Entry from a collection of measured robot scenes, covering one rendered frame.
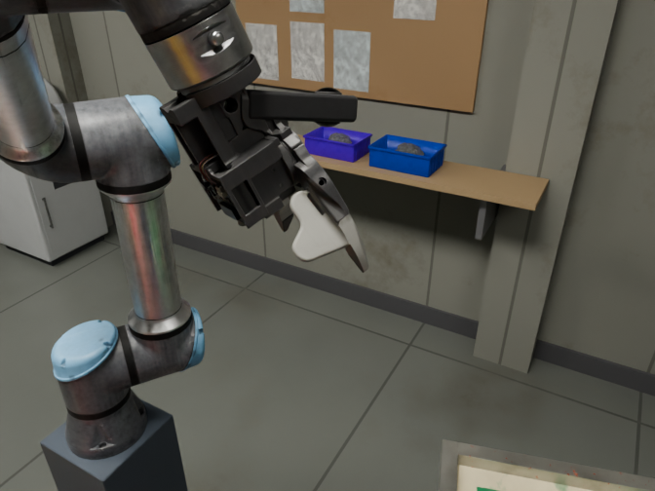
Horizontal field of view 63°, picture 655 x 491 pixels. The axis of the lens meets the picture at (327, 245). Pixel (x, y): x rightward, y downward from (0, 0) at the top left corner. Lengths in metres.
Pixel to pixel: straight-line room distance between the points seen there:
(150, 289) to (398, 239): 2.35
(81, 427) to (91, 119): 0.58
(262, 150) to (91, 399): 0.73
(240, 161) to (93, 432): 0.78
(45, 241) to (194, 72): 3.86
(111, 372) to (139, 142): 0.43
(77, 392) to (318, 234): 0.70
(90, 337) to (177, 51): 0.72
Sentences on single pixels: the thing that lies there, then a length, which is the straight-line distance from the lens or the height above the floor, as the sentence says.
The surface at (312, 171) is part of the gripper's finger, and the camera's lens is 0.45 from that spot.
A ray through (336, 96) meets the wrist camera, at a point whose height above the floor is 1.92.
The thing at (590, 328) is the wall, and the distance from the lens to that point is 3.16.
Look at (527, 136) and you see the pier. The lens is 2.59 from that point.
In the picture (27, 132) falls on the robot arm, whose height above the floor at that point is 1.85.
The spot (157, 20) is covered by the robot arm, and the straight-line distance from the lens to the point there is 0.43.
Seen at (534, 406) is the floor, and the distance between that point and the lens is 3.02.
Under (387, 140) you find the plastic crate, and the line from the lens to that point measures 2.73.
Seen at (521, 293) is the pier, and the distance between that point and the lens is 2.91.
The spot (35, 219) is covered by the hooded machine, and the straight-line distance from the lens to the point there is 4.19.
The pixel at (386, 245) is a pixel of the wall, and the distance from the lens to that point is 3.24.
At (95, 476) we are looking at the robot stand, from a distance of 1.14.
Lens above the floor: 2.04
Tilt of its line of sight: 29 degrees down
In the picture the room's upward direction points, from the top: straight up
